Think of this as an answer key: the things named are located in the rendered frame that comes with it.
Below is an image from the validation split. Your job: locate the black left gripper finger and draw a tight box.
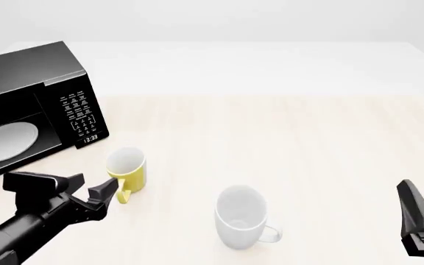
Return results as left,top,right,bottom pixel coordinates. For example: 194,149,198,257
58,172,85,196
86,177,119,211

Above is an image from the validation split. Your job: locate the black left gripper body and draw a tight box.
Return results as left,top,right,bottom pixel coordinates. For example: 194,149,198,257
49,192,109,222

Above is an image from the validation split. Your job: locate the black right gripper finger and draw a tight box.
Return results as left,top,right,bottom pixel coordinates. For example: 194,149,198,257
396,179,424,238

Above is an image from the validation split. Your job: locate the yellow and white mug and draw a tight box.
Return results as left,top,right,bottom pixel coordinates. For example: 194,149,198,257
105,146,148,205

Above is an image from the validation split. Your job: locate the black microwave oven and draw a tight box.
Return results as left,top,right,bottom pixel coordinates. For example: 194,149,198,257
0,40,110,186

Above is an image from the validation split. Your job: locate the white round turntable plate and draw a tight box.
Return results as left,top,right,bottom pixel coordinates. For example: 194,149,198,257
0,121,40,163

